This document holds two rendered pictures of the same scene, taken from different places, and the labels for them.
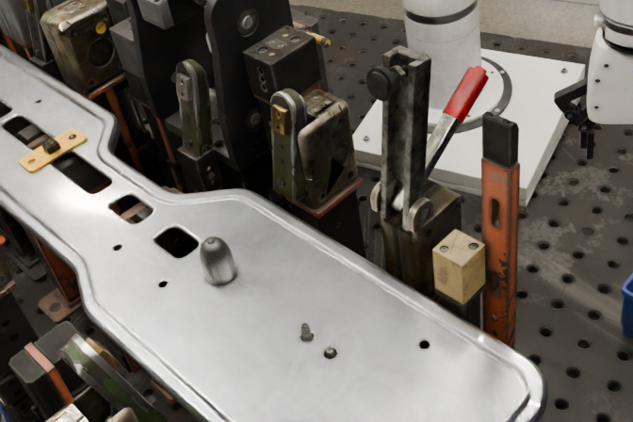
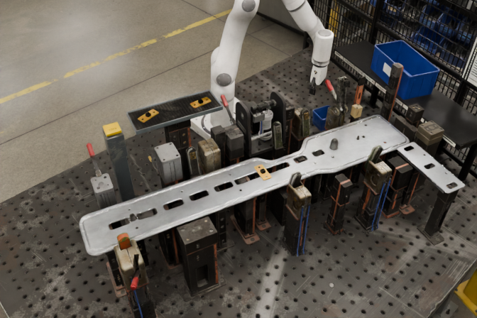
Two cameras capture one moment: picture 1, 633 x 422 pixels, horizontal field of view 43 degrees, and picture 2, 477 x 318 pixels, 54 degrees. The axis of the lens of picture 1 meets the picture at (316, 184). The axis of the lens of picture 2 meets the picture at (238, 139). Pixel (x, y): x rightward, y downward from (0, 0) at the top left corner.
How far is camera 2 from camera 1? 190 cm
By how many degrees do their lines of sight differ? 57
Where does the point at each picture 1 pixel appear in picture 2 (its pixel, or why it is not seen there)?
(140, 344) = (349, 162)
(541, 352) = not seen: hidden behind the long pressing
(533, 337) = not seen: hidden behind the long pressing
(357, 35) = (156, 135)
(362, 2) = not seen: outside the picture
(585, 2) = (77, 109)
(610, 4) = (324, 58)
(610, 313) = (314, 130)
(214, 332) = (351, 151)
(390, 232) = (338, 118)
